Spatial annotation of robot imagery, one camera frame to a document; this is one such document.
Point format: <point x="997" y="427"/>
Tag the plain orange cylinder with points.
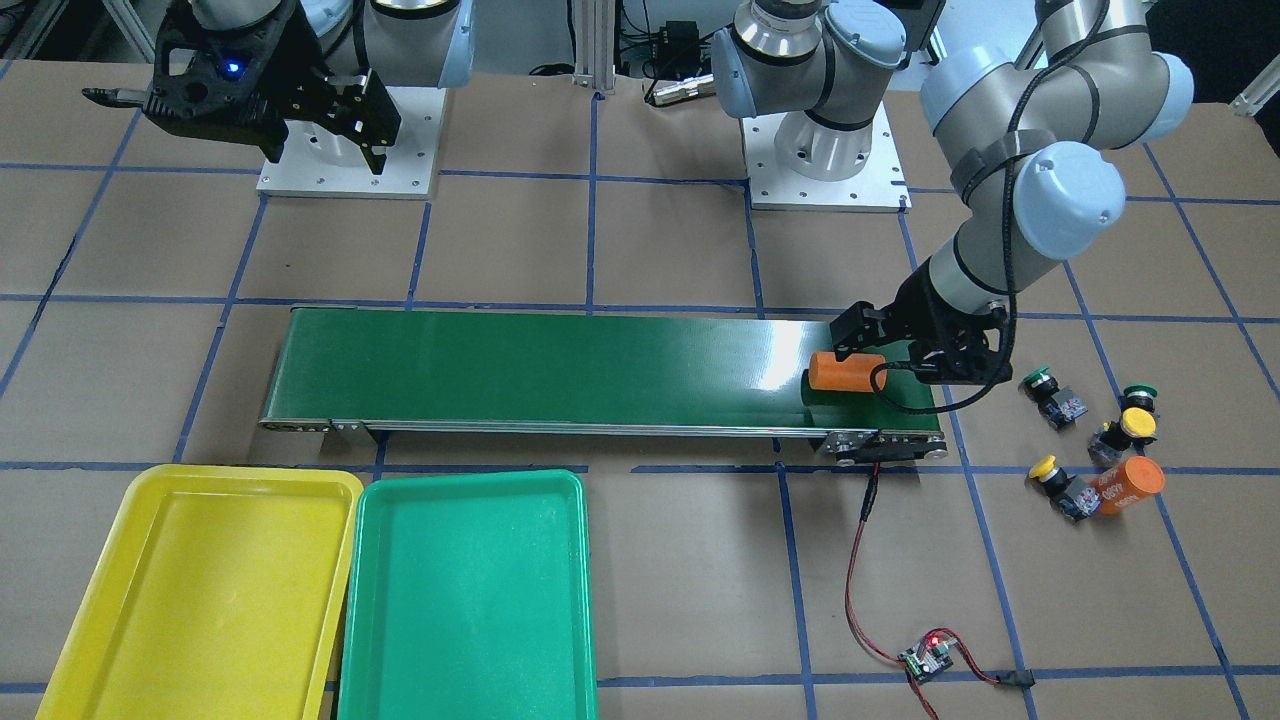
<point x="854" y="374"/>

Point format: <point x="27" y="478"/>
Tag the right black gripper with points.
<point x="287" y="88"/>

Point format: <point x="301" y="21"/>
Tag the green conveyor belt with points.
<point x="343" y="368"/>

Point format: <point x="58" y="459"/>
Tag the black power adapter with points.
<point x="676" y="50"/>

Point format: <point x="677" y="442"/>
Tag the green push button inner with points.
<point x="1058" y="405"/>

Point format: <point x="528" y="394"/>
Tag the aluminium frame post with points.
<point x="594" y="43"/>

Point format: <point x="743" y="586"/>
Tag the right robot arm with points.
<point x="425" y="44"/>

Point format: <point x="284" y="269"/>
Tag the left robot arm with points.
<point x="1024" y="146"/>

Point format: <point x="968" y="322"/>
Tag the orange cylinder marked 4680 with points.
<point x="1131" y="481"/>

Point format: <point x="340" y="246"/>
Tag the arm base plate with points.
<point x="796" y="165"/>
<point x="315" y="163"/>

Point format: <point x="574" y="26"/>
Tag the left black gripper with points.
<point x="912" y="303"/>

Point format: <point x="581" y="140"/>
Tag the green push button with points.
<point x="1139" y="395"/>
<point x="1058" y="405"/>

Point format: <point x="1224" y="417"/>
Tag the green plastic tray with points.
<point x="470" y="598"/>

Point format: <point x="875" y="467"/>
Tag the green push button outer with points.
<point x="1139" y="395"/>

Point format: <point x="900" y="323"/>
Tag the yellow plastic tray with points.
<point x="217" y="595"/>

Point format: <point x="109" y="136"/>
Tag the yellow push button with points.
<point x="1073" y="496"/>
<point x="1135" y="428"/>

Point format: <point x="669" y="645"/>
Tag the small motor controller board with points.
<point x="927" y="659"/>

